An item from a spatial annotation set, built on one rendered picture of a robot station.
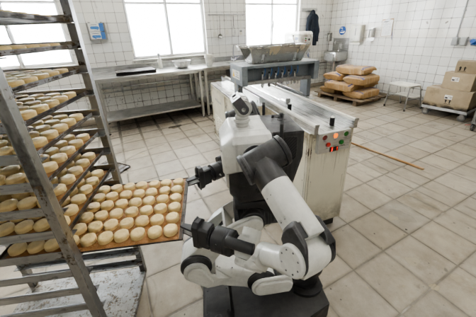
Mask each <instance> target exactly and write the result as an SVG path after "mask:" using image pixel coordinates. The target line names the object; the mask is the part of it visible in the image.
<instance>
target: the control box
mask: <svg viewBox="0 0 476 317"><path fill-rule="evenodd" d="M345 132H348V135H347V136H344V133H345ZM336 133H337V134H338V137H337V138H334V135H335V134H336ZM325 135H327V139H326V140H323V136H325ZM350 136H351V128H349V127H345V128H341V129H334V130H329V131H326V132H318V135H317V136H316V144H315V153H316V154H324V153H327V152H331V149H332V147H333V151H337V150H341V149H347V148H348V147H349V141H350ZM341 140H343V141H344V143H343V144H340V143H339V142H340V141H341ZM328 142H329V143H331V146H330V147H327V146H326V145H327V143H328ZM336 146H337V150H335V148H336Z"/></svg>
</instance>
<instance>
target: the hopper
mask: <svg viewBox="0 0 476 317"><path fill-rule="evenodd" d="M310 45H311V43H301V42H289V43H277V44H265V45H242V46H239V48H240V50H241V52H242V54H243V56H244V58H245V60H246V62H247V63H250V64H265V63H274V62H290V61H299V60H301V59H302V58H303V56H304V55H305V53H306V51H307V50H308V48H309V46H310Z"/></svg>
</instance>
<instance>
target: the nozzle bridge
mask: <svg viewBox="0 0 476 317"><path fill-rule="evenodd" d="M229 64H230V78H231V81H233V82H234V92H235V93H236V92H238V93H243V87H246V86H250V85H257V84H264V83H276V82H283V81H295V80H300V92H302V94H303V95H304V96H310V84H311V79H318V74H319V60H317V59H308V58H302V59H301V60H299V61H290V62H274V63H265V64H250V63H247V62H232V63H229ZM291 65H292V72H291ZM284 66H285V67H284ZM271 67H272V75H271V79H268V72H270V74H271ZM278 67H279V73H278ZM265 69H266V73H265ZM294 69H296V73H297V74H296V77H294V76H293V72H294ZM281 70H283V74H284V73H285V74H284V75H283V78H281ZM288 70H290V73H291V74H290V77H289V78H288V77H287V76H288ZM275 71H277V74H278V75H277V79H275ZM261 72H263V75H264V73H265V77H264V78H263V80H261Z"/></svg>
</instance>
